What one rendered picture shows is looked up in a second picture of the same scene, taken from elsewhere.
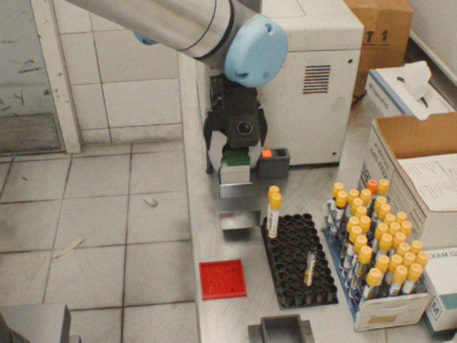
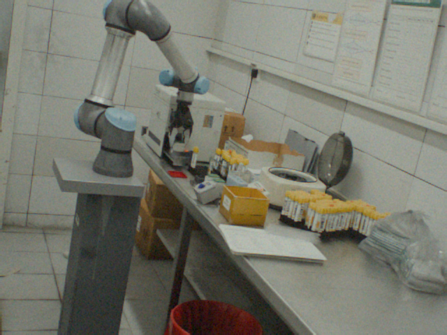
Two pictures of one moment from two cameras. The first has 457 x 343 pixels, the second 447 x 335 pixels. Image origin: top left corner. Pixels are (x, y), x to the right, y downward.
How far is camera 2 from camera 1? 2.10 m
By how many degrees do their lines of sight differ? 31
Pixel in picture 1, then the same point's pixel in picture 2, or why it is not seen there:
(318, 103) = (207, 132)
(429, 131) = (251, 147)
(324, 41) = (211, 106)
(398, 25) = (239, 124)
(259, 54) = (203, 84)
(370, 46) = (225, 133)
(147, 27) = (182, 70)
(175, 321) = not seen: hidden behind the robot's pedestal
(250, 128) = (190, 121)
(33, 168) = not seen: outside the picture
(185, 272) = not seen: hidden behind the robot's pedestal
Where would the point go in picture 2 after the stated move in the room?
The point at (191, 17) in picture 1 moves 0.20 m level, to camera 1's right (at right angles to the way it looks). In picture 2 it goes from (191, 70) to (239, 78)
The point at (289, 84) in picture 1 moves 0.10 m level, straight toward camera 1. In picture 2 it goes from (198, 121) to (199, 125)
